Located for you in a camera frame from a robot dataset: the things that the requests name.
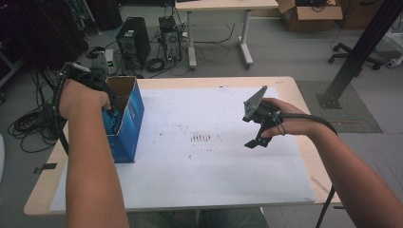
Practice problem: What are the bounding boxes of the brown cabinet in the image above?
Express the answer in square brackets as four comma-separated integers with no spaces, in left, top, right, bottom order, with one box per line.
[336,0,386,31]

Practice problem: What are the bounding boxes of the black office chair base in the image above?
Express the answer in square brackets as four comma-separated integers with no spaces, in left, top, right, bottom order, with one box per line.
[327,42,384,71]

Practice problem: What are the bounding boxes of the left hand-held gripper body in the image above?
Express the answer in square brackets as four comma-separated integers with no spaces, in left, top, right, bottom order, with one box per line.
[61,51,117,107]

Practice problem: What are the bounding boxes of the black computer tower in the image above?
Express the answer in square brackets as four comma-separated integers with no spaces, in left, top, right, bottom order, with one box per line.
[115,16,152,69]

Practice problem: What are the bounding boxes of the open brown cardboard box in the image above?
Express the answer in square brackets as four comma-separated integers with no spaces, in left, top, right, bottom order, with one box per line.
[276,0,344,32]

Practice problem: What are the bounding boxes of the small box with green display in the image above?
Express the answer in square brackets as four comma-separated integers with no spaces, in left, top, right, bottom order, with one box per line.
[106,47,116,75]

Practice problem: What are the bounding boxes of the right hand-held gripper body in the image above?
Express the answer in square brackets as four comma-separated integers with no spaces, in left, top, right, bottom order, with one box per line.
[242,85,283,127]

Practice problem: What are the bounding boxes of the left hand-held gripper cable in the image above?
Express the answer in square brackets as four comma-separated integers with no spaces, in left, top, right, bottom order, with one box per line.
[51,63,70,157]

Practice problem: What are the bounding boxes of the grey floor mat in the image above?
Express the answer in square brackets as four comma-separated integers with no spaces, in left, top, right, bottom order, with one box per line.
[296,80,384,134]

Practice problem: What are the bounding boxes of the hand-held gripper cable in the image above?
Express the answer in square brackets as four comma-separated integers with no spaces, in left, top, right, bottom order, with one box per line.
[279,113,339,228]
[51,63,70,157]

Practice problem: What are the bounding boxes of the white-legged wooden table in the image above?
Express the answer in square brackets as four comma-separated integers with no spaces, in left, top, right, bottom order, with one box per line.
[174,0,279,70]

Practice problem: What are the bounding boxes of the white table mat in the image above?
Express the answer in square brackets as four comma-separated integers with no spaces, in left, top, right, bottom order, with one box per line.
[48,85,317,213]

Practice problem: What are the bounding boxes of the tangle of black floor cables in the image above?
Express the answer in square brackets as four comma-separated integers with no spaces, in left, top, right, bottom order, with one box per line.
[7,67,80,155]

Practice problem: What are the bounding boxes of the person's grey trousers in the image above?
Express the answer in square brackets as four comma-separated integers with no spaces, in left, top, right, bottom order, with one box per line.
[126,207,270,228]

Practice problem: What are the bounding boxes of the open grey computer case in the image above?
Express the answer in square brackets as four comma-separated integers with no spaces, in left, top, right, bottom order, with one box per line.
[158,15,183,65]

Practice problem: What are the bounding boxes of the person's right hand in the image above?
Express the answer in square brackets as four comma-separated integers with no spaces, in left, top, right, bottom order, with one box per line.
[260,97,318,140]

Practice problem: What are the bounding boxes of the black metal post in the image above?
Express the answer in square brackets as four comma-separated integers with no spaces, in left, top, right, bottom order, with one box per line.
[317,0,403,110]

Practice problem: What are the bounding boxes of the person's left hand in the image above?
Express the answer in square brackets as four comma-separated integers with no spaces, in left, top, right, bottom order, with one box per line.
[58,79,112,121]

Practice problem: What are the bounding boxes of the black tape strip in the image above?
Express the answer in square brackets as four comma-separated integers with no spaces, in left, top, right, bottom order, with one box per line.
[32,162,58,175]

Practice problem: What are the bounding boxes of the right hand-held gripper cable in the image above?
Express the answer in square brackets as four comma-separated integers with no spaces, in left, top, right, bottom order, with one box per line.
[279,113,339,228]

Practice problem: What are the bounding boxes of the blue cardboard box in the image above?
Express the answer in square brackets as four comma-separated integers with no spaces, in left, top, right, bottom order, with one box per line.
[102,75,145,164]

